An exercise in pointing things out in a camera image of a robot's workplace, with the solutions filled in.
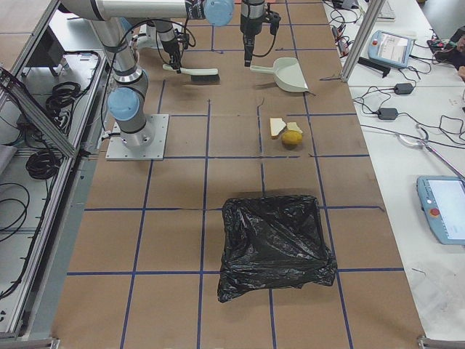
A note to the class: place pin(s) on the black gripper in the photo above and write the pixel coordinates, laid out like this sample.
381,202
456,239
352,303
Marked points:
169,46
250,22

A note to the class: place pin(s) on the white hand brush black bristles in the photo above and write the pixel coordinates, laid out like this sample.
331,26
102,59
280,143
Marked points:
196,74

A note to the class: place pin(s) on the pale green plastic dustpan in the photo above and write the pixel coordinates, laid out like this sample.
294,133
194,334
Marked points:
287,74

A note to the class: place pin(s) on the white bread slice with crust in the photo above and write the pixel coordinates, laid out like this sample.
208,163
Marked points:
277,125

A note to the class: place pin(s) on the small bread piece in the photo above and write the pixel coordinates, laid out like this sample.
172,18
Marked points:
293,126

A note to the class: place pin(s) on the yellow potato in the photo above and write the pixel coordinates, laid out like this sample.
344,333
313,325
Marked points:
291,138

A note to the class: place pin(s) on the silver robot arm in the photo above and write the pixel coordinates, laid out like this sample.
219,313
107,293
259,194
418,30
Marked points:
112,22
146,33

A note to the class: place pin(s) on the black trash bag bin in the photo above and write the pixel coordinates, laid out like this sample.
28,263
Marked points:
273,242

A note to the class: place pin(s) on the blue teach pendant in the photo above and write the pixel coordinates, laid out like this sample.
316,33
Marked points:
390,49
442,201

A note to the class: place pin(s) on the black power adapter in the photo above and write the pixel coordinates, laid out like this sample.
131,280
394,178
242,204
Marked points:
403,88
387,114

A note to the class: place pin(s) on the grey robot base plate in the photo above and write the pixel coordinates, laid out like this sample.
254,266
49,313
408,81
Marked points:
147,144

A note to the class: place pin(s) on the aluminium frame post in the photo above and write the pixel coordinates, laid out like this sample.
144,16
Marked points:
361,38

